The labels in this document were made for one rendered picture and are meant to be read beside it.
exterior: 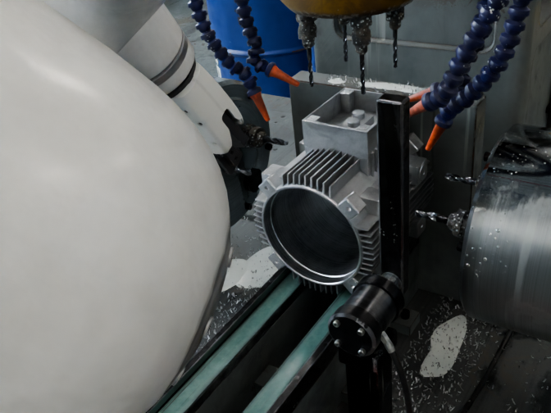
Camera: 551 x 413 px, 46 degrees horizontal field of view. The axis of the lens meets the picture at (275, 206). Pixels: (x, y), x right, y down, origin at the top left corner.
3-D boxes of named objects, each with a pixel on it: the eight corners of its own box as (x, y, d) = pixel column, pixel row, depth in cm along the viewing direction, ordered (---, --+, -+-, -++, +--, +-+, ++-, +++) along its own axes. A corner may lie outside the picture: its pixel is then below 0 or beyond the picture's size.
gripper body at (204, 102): (101, 88, 67) (157, 149, 76) (176, 103, 61) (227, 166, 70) (137, 33, 69) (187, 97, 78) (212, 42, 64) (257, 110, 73)
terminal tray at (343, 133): (344, 130, 101) (342, 87, 98) (408, 142, 96) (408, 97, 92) (303, 165, 93) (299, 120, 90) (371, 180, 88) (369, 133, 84)
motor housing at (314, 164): (327, 207, 112) (320, 104, 102) (433, 234, 102) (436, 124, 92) (260, 273, 98) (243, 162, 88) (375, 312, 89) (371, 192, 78)
